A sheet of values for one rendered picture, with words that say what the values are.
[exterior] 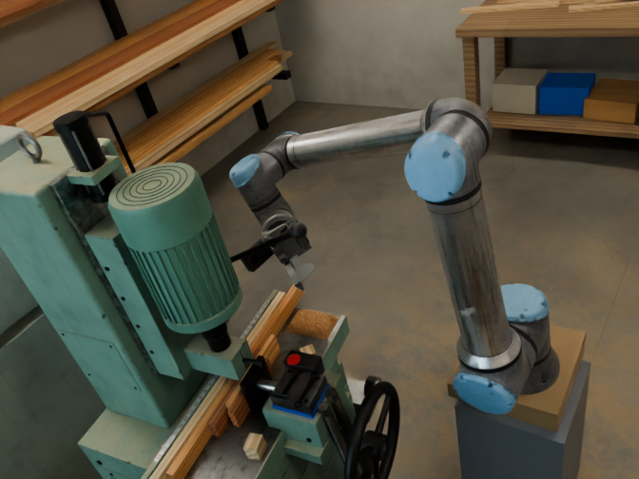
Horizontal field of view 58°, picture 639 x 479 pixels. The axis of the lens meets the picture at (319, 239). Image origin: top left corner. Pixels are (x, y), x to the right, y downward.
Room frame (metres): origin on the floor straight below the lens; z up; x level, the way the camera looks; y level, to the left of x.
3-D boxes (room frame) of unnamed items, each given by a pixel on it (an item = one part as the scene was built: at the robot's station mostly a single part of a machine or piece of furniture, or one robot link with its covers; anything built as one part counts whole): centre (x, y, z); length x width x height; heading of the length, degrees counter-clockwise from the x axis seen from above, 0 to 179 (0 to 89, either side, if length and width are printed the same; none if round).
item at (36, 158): (1.14, 0.52, 1.55); 0.06 x 0.02 x 0.07; 57
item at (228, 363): (0.99, 0.29, 1.01); 0.14 x 0.07 x 0.09; 57
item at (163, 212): (0.98, 0.28, 1.33); 0.18 x 0.18 x 0.31
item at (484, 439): (1.05, -0.47, 0.27); 0.30 x 0.30 x 0.55; 50
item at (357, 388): (1.12, 0.02, 0.58); 0.12 x 0.08 x 0.08; 57
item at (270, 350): (0.98, 0.23, 0.93); 0.22 x 0.01 x 0.06; 147
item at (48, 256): (1.14, 0.52, 1.16); 0.22 x 0.22 x 0.72; 57
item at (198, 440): (1.02, 0.25, 0.92); 0.62 x 0.02 x 0.04; 147
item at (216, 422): (0.95, 0.27, 0.92); 0.23 x 0.02 x 0.04; 147
